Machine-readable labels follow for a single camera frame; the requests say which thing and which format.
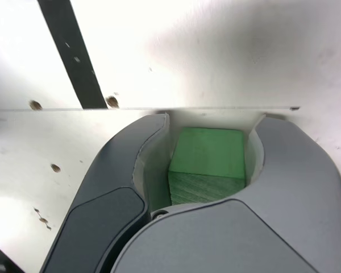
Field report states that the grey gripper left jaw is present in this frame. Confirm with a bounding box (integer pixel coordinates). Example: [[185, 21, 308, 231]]
[[41, 112, 173, 273]]

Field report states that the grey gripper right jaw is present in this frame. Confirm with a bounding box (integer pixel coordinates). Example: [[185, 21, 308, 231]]
[[109, 113, 341, 273]]

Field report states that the green cube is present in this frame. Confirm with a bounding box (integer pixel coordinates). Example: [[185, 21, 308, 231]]
[[168, 127, 247, 206]]

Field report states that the black tape strip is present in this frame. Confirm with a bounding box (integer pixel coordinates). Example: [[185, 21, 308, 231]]
[[36, 0, 108, 110]]

